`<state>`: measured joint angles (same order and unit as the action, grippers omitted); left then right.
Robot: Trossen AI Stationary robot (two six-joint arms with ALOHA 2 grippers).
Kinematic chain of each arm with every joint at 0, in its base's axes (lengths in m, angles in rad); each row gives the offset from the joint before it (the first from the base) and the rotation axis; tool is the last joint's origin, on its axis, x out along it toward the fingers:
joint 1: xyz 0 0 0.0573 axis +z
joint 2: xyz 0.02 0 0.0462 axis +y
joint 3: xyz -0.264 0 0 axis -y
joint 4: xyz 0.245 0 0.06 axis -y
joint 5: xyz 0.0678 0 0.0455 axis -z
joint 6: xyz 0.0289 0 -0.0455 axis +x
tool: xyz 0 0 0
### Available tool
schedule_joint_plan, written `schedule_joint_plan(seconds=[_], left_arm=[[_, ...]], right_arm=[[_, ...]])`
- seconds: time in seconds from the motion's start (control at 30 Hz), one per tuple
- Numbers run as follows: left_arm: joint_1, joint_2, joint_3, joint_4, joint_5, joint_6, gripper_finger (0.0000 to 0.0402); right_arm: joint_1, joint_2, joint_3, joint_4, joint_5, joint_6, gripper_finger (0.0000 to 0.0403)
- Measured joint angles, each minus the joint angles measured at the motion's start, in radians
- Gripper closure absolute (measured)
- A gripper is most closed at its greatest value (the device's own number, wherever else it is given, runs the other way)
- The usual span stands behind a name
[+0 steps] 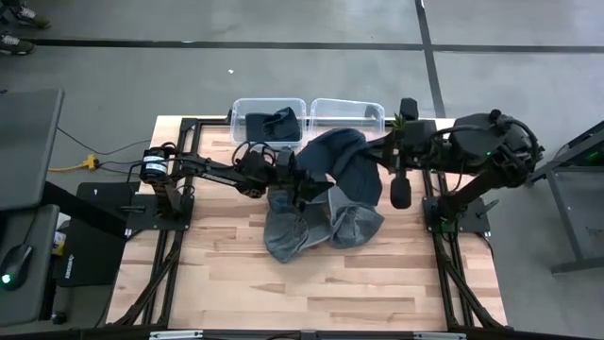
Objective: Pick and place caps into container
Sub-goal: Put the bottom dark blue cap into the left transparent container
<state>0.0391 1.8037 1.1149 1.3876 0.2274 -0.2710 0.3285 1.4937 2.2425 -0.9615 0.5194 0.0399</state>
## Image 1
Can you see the black box with logo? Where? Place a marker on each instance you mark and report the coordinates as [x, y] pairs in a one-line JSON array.
[[89, 255]]

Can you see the blue denim baseball cap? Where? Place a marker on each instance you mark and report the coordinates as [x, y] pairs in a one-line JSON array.
[[349, 175]]

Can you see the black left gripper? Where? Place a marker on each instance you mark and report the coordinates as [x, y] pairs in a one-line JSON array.
[[290, 172]]

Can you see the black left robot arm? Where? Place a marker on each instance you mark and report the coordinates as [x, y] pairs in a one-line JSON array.
[[212, 171]]

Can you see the small yellow white package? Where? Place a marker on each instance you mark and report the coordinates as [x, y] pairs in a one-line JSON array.
[[58, 243]]

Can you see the silver metal bracket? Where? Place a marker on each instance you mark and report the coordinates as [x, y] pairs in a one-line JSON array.
[[439, 336], [177, 334]]

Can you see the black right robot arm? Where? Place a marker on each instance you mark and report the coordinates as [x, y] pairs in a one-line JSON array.
[[491, 141]]

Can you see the dark navy baseball cap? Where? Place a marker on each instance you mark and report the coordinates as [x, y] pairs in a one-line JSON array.
[[273, 127]]

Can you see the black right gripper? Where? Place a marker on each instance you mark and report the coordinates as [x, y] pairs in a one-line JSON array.
[[415, 139]]

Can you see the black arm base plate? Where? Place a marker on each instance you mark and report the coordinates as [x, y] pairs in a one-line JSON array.
[[472, 222], [141, 217]]

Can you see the black computer mouse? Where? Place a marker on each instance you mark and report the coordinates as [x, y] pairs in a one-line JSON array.
[[15, 266]]

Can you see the small potted plant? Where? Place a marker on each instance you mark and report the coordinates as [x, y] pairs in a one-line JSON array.
[[399, 122]]

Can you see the yellow power plug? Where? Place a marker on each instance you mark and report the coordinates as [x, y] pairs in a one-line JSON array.
[[89, 163]]

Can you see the person's shoe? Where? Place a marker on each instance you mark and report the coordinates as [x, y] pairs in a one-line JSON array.
[[16, 45], [33, 18]]

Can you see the clear plastic container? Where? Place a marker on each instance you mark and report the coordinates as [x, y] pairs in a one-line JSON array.
[[344, 111], [238, 107]]

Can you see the black floor tape strip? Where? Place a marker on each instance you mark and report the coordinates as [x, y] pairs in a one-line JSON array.
[[431, 75], [236, 45]]

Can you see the grey desk surface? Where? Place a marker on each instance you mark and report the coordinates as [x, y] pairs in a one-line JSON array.
[[42, 283]]

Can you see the grey flat panel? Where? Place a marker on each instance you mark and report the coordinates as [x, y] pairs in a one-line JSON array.
[[28, 146]]

